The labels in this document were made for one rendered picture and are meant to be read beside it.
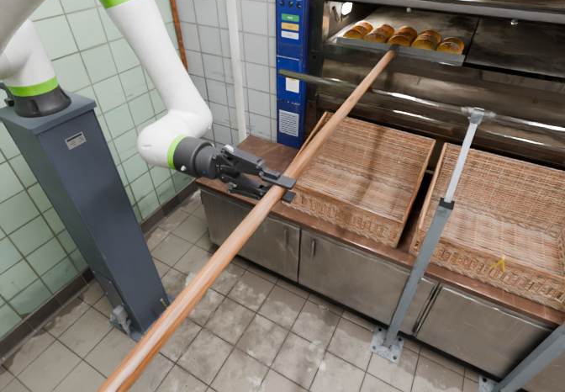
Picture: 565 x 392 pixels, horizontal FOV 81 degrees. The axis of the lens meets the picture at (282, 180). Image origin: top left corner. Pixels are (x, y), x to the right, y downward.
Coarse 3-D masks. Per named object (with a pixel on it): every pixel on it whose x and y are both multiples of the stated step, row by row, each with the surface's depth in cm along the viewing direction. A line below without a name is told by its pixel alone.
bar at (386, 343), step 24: (288, 72) 130; (384, 96) 116; (408, 96) 113; (480, 120) 105; (504, 120) 102; (528, 120) 100; (456, 168) 105; (432, 240) 112; (408, 288) 131; (384, 336) 166; (552, 336) 113; (528, 360) 124; (552, 360) 116; (480, 384) 150; (504, 384) 136
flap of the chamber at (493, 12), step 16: (352, 0) 125; (368, 0) 122; (384, 0) 120; (400, 0) 118; (416, 0) 115; (496, 16) 107; (512, 16) 105; (528, 16) 103; (544, 16) 101; (560, 16) 100
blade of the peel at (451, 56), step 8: (336, 40) 156; (344, 40) 154; (352, 40) 152; (360, 40) 150; (464, 40) 157; (376, 48) 149; (384, 48) 147; (400, 48) 144; (408, 48) 143; (416, 48) 141; (464, 48) 148; (432, 56) 140; (440, 56) 139; (448, 56) 137; (456, 56) 136; (464, 56) 135
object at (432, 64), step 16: (336, 48) 153; (352, 48) 150; (368, 48) 150; (400, 64) 143; (416, 64) 140; (432, 64) 137; (448, 64) 135; (464, 64) 134; (496, 80) 129; (512, 80) 127; (528, 80) 124; (544, 80) 122; (560, 80) 122
